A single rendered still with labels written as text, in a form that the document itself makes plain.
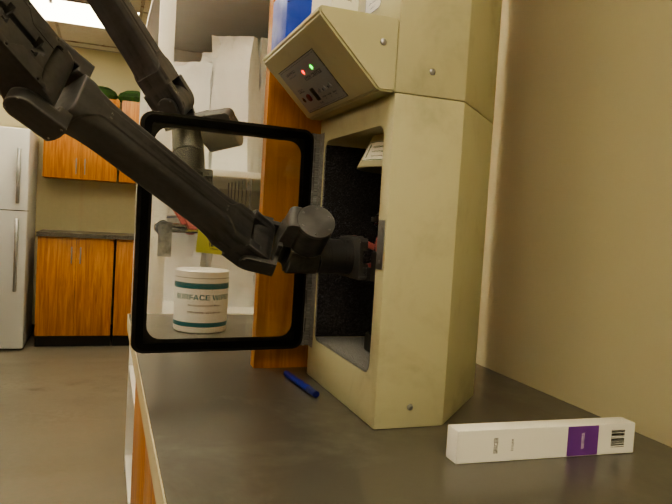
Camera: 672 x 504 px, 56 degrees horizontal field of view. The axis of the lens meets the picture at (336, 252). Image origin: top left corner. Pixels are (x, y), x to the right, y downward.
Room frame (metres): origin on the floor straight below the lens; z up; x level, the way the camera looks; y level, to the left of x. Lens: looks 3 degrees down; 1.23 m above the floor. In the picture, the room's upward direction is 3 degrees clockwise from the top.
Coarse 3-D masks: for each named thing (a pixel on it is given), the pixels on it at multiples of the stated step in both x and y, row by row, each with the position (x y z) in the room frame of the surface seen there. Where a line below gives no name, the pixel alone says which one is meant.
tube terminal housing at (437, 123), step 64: (384, 0) 0.94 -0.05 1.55; (448, 0) 0.91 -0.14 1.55; (448, 64) 0.91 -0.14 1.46; (384, 128) 0.91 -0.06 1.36; (448, 128) 0.91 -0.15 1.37; (384, 192) 0.90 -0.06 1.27; (448, 192) 0.92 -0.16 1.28; (384, 256) 0.88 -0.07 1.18; (448, 256) 0.92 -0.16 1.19; (384, 320) 0.89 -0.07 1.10; (448, 320) 0.92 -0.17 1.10; (320, 384) 1.11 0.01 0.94; (384, 384) 0.89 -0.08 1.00; (448, 384) 0.94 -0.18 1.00
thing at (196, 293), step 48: (192, 144) 1.07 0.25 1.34; (240, 144) 1.11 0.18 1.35; (288, 144) 1.15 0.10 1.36; (240, 192) 1.11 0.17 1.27; (288, 192) 1.15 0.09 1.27; (192, 240) 1.08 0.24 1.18; (192, 288) 1.08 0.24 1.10; (240, 288) 1.12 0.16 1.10; (288, 288) 1.15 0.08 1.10; (192, 336) 1.08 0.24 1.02; (240, 336) 1.12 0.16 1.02
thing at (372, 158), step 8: (376, 136) 1.02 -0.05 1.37; (376, 144) 1.01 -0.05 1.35; (368, 152) 1.02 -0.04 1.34; (376, 152) 1.00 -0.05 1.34; (360, 160) 1.04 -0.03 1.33; (368, 160) 1.00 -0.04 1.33; (376, 160) 0.99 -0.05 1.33; (360, 168) 1.06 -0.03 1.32; (368, 168) 1.09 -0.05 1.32; (376, 168) 1.11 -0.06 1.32
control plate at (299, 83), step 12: (300, 60) 1.00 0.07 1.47; (312, 60) 0.97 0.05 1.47; (288, 72) 1.08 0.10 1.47; (300, 72) 1.04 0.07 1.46; (312, 72) 1.00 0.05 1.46; (324, 72) 0.97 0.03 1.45; (288, 84) 1.12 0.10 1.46; (300, 84) 1.08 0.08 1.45; (312, 84) 1.04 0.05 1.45; (324, 84) 1.00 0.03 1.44; (336, 84) 0.97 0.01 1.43; (300, 96) 1.12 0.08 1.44; (312, 96) 1.07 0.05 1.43; (324, 96) 1.03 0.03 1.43; (336, 96) 1.00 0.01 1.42; (312, 108) 1.12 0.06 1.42
